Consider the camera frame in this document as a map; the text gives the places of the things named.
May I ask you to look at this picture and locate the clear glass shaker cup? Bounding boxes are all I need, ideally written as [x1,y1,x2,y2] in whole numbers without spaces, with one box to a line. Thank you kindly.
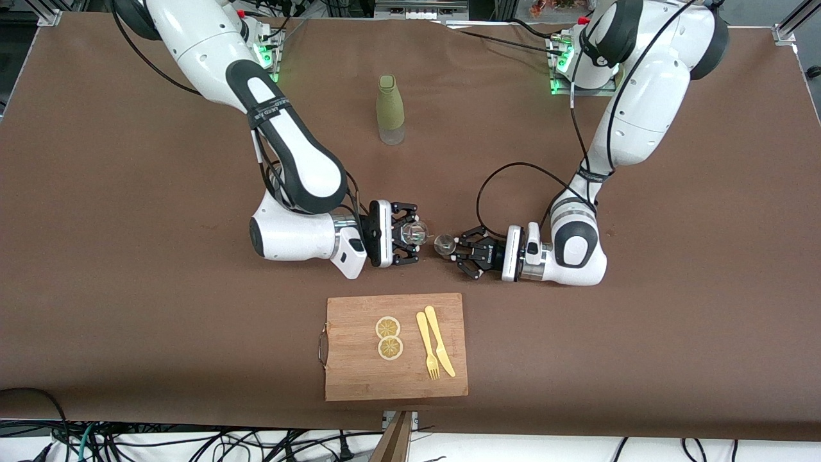
[401,220,429,248]

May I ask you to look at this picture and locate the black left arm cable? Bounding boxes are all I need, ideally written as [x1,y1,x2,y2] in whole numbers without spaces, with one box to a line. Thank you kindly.
[476,0,700,239]

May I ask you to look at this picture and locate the yellow plastic knife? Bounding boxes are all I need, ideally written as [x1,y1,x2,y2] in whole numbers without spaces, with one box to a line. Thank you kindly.
[424,305,457,378]

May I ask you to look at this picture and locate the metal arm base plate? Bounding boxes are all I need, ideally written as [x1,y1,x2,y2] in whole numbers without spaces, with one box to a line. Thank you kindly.
[548,32,620,97]
[247,26,283,84]

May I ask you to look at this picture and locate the wooden post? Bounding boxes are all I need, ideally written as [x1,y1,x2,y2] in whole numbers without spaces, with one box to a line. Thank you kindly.
[369,411,414,462]

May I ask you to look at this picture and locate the wooden cutting board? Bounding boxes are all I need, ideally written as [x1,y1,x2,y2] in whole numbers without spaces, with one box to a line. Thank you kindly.
[318,293,469,402]

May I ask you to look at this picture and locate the yellow plastic fork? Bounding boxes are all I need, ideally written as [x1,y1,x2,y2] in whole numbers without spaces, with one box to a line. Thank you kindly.
[416,311,441,381]

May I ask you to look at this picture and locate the green sleeved glass bottle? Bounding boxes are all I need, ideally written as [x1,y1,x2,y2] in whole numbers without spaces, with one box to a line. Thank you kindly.
[376,74,406,146]

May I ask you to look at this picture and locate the brown table cover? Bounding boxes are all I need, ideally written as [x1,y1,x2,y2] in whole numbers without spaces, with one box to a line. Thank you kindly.
[0,13,821,443]

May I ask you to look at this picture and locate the thick black floor cable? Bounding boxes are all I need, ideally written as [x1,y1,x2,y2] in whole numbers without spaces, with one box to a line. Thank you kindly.
[0,387,72,462]

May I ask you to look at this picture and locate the thin black table cable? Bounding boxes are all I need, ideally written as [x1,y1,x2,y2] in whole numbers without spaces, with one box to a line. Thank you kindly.
[449,26,565,60]

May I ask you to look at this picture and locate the teal floor cable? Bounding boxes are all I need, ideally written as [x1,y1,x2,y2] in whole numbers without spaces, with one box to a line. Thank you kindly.
[64,423,97,462]

